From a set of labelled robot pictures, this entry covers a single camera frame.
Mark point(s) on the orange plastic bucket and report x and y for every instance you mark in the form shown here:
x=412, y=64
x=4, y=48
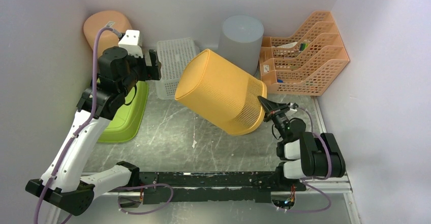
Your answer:
x=109, y=18

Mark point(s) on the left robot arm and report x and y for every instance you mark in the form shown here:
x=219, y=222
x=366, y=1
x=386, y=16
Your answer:
x=62, y=185

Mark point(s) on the orange plastic file organizer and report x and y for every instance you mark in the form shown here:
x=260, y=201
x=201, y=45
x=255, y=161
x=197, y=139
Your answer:
x=310, y=72

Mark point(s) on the green plastic tub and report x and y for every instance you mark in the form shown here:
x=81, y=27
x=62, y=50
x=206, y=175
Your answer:
x=126, y=123

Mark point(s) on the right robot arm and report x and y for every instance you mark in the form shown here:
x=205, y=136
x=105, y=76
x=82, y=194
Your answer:
x=304, y=153

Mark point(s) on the white perforated plastic basket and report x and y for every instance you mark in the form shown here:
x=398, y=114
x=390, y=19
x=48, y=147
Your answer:
x=174, y=56

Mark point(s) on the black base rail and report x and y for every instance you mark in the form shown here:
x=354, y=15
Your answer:
x=256, y=186

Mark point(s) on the coloured marker set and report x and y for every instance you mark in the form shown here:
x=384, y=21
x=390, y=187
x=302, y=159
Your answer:
x=303, y=45

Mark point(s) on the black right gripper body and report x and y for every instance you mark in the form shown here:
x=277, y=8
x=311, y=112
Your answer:
x=280, y=121

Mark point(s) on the white paper booklet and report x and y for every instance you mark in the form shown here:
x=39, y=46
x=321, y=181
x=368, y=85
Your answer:
x=288, y=46

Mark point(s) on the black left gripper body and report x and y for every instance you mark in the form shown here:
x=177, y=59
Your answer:
x=139, y=69

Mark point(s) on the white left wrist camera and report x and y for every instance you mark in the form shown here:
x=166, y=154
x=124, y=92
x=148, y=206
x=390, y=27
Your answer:
x=132, y=42

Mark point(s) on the yellow mesh waste basket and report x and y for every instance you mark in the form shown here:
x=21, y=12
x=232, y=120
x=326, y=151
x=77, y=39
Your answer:
x=222, y=93

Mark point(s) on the grey plastic bin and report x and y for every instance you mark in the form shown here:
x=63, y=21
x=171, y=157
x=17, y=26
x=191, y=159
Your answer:
x=240, y=41

